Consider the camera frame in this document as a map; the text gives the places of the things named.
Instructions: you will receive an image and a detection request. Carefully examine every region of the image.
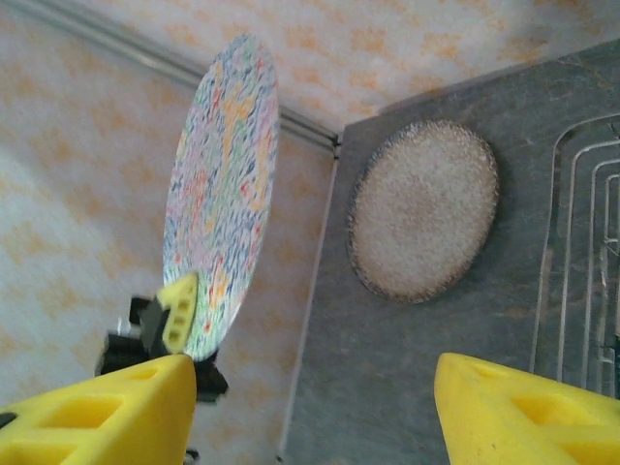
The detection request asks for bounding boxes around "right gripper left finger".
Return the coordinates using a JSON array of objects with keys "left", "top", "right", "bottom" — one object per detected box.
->
[{"left": 0, "top": 353, "right": 199, "bottom": 465}]

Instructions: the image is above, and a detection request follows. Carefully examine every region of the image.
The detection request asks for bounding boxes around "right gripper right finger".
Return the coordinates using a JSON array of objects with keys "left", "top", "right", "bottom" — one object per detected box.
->
[{"left": 433, "top": 352, "right": 620, "bottom": 465}]

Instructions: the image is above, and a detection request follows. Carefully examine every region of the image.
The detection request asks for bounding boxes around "colourful speckled plate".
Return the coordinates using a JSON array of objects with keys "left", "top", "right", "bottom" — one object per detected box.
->
[{"left": 162, "top": 32, "right": 281, "bottom": 363}]

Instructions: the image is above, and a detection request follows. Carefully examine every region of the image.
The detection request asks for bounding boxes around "brown speckled plate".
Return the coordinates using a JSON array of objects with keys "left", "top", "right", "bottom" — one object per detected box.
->
[{"left": 346, "top": 119, "right": 500, "bottom": 305}]

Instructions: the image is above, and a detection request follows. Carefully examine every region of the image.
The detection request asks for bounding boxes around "aluminium table side rail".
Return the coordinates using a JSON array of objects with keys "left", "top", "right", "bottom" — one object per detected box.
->
[{"left": 278, "top": 142, "right": 340, "bottom": 465}]

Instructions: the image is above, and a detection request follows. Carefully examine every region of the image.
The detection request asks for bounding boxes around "wire dish rack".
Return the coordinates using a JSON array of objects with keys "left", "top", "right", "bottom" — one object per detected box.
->
[{"left": 530, "top": 111, "right": 620, "bottom": 401}]

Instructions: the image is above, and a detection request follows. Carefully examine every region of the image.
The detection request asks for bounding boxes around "aluminium corner post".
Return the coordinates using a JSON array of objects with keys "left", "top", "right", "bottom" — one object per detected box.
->
[{"left": 0, "top": 0, "right": 340, "bottom": 146}]

